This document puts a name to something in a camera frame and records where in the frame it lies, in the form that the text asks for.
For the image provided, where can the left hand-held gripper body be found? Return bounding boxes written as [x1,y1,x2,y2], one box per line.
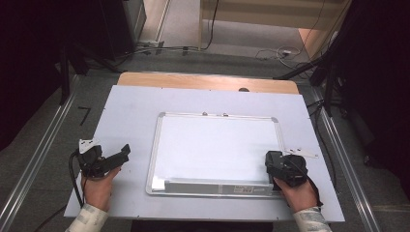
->
[76,138,109,178]

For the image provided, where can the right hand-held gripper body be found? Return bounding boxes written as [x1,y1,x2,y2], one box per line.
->
[278,148,319,189]

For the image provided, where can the black whiteboard eraser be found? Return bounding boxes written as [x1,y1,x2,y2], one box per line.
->
[264,150,284,191]

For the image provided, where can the metal-framed whiteboard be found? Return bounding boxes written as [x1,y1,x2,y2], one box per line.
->
[145,111,293,198]

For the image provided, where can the person's right hand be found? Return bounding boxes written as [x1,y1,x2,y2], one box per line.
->
[273,178,321,215]

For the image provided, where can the person's left hand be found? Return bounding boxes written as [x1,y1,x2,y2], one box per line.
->
[80,166,123,213]

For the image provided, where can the large white table panel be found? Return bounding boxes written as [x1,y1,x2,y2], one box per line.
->
[63,84,346,223]

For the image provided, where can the black stand leg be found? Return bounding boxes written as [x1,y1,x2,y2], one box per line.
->
[323,61,337,118]
[58,44,73,106]

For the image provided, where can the wooden table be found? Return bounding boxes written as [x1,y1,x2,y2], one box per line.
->
[116,71,300,95]

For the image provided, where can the dark cabinet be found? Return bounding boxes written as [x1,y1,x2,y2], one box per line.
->
[72,0,148,62]

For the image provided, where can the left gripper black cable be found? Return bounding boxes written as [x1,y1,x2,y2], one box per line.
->
[68,150,85,207]

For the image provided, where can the metal floor rail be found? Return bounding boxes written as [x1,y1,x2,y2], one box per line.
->
[0,75,81,232]
[310,86,383,232]

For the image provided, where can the grey floor cables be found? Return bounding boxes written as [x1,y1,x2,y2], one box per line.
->
[125,40,201,59]

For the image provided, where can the coiled white cable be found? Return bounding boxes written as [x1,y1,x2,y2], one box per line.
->
[255,45,306,70]

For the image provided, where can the hanging black cable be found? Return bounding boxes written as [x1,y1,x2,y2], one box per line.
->
[201,0,220,51]

